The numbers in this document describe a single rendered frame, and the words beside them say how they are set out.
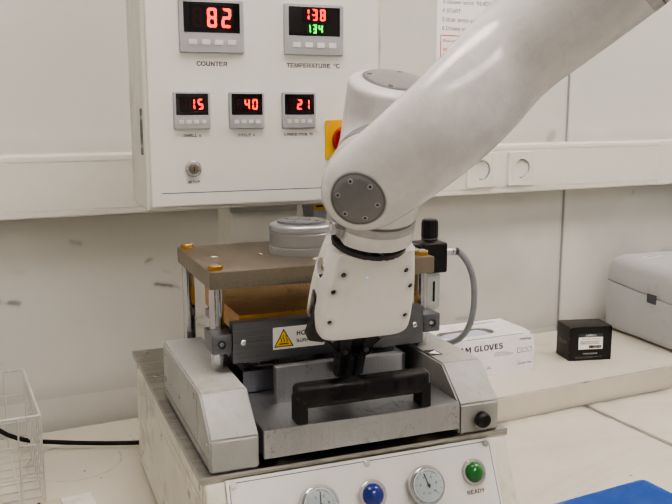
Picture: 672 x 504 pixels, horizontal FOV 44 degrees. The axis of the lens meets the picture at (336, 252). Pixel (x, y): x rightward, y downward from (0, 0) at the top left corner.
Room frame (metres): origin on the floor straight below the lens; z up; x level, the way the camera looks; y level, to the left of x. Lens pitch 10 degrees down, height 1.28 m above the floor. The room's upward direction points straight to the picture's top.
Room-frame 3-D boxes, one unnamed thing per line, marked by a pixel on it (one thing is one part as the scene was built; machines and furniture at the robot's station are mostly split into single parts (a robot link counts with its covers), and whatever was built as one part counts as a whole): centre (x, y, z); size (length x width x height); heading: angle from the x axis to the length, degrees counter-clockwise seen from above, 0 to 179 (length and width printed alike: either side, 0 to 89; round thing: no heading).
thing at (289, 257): (1.04, 0.03, 1.08); 0.31 x 0.24 x 0.13; 112
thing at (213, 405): (0.88, 0.15, 0.96); 0.25 x 0.05 x 0.07; 22
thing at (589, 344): (1.60, -0.49, 0.83); 0.09 x 0.06 x 0.07; 99
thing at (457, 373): (0.98, -0.11, 0.96); 0.26 x 0.05 x 0.07; 22
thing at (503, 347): (1.52, -0.25, 0.83); 0.23 x 0.12 x 0.07; 114
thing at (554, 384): (1.61, -0.46, 0.77); 0.84 x 0.30 x 0.04; 116
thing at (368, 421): (0.95, 0.02, 0.97); 0.30 x 0.22 x 0.08; 22
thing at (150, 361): (1.03, 0.05, 0.93); 0.46 x 0.35 x 0.01; 22
